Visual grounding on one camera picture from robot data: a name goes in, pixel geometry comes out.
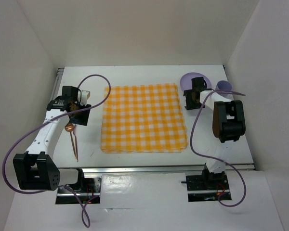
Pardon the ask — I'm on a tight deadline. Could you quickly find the purple plastic plate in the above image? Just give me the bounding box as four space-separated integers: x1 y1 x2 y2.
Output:
180 72 211 91

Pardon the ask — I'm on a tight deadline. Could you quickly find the aluminium front rail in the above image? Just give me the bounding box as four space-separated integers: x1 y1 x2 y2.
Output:
57 163 256 175

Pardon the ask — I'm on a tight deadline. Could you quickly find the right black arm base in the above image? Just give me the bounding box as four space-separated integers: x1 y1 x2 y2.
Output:
181 169 232 202

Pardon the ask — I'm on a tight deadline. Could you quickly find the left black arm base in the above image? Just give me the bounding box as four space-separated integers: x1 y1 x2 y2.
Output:
55 169 102 205

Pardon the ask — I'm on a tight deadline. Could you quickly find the copper fork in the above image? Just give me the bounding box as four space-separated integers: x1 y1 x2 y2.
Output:
70 131 79 162

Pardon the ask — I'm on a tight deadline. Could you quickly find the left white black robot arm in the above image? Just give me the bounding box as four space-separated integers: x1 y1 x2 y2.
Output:
13 86 91 191

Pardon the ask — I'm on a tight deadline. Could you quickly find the aluminium rail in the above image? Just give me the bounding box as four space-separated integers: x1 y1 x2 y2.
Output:
57 163 256 175
49 67 65 101

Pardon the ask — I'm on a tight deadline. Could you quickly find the yellow white checkered cloth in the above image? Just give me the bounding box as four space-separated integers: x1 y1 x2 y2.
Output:
101 83 187 153

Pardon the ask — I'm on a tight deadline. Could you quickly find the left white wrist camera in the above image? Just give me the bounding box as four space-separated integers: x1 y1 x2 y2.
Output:
78 90 90 105

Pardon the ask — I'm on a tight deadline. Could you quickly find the aluminium left side rail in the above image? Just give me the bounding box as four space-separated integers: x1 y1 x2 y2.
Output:
49 67 65 101

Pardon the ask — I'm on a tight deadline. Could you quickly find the copper spoon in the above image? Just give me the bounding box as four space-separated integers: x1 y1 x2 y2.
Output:
65 123 75 133

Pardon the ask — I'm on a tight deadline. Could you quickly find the purple plastic cup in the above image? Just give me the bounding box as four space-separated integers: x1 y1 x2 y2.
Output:
215 80 233 98

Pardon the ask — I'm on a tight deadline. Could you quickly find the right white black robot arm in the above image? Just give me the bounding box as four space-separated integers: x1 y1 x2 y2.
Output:
184 77 246 189

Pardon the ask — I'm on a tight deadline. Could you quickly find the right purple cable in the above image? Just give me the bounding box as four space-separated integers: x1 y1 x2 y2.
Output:
186 89 247 207

